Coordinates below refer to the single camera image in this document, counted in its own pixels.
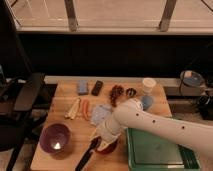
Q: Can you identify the black office chair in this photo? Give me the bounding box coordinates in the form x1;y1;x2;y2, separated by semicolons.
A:
0;0;46;171

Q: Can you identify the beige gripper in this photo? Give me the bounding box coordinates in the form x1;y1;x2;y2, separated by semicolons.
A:
90;129;118;151

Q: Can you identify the red bowl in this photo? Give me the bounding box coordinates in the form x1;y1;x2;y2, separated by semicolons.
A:
95;141;117;154

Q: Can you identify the orange carrot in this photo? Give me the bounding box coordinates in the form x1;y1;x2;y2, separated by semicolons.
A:
82;100;89;121

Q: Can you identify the blue cup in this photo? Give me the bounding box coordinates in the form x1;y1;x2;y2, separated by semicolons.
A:
141;95;153;110

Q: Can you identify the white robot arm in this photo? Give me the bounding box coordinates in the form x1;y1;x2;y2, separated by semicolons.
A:
91;98;213;159

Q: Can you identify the black rectangular block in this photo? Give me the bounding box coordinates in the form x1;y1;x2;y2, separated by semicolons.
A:
91;81;103;96

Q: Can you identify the purple bowl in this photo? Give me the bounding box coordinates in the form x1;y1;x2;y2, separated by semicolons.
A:
39;123;71;154

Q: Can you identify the round grey device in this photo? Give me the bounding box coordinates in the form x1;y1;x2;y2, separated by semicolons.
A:
180;70;204;87

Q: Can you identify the blue sponge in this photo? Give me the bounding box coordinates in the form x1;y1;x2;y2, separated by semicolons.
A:
78;80;88;95

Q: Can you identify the white paper cup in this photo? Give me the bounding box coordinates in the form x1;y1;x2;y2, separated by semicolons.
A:
142;78;156;95

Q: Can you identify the green plastic tray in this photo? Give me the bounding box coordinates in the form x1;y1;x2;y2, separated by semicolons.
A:
126;128;201;171

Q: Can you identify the dark small cup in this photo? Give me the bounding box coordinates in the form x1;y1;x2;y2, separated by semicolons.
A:
126;88;137;98

